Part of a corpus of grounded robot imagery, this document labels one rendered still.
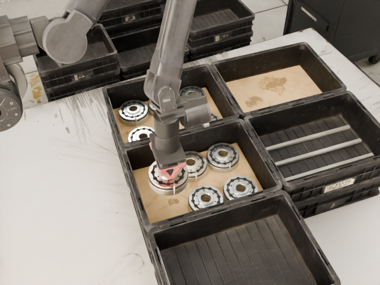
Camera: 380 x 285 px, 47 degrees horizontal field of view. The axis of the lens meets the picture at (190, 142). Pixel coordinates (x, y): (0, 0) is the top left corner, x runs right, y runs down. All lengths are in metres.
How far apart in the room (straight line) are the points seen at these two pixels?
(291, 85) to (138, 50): 1.19
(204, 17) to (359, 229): 1.65
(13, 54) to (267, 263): 0.81
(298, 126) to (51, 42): 0.97
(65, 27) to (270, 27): 2.81
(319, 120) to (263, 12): 2.23
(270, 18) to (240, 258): 2.68
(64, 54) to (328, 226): 0.99
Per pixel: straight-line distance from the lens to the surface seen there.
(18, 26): 0.86
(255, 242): 1.25
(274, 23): 3.60
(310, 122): 1.57
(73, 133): 1.73
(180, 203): 1.31
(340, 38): 2.87
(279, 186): 1.24
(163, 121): 0.94
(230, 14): 2.73
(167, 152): 1.01
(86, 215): 1.48
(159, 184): 1.09
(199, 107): 0.97
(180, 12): 0.91
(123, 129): 1.52
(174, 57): 0.91
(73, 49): 0.84
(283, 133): 1.52
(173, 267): 1.21
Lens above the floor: 1.91
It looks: 48 degrees down
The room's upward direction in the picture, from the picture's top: 1 degrees counter-clockwise
